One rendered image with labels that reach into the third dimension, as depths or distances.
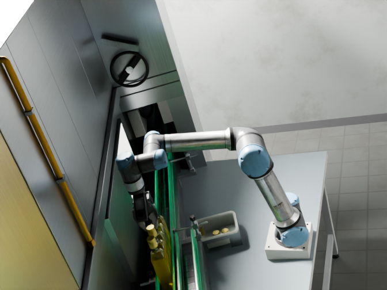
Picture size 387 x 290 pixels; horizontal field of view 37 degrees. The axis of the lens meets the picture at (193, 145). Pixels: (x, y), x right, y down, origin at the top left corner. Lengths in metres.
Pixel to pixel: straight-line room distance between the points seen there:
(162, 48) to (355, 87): 2.17
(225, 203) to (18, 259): 1.55
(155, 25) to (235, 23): 1.73
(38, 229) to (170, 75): 1.68
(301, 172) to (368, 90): 1.83
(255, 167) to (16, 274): 0.95
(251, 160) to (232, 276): 0.69
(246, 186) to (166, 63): 0.81
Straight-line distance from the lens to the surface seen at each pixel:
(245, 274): 2.67
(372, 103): 4.97
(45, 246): 1.79
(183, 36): 4.94
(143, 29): 3.14
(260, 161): 2.20
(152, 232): 2.40
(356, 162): 4.58
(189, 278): 2.55
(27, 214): 1.73
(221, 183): 3.30
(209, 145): 2.32
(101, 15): 3.13
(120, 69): 3.21
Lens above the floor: 2.54
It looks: 28 degrees down
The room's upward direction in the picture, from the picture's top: 18 degrees counter-clockwise
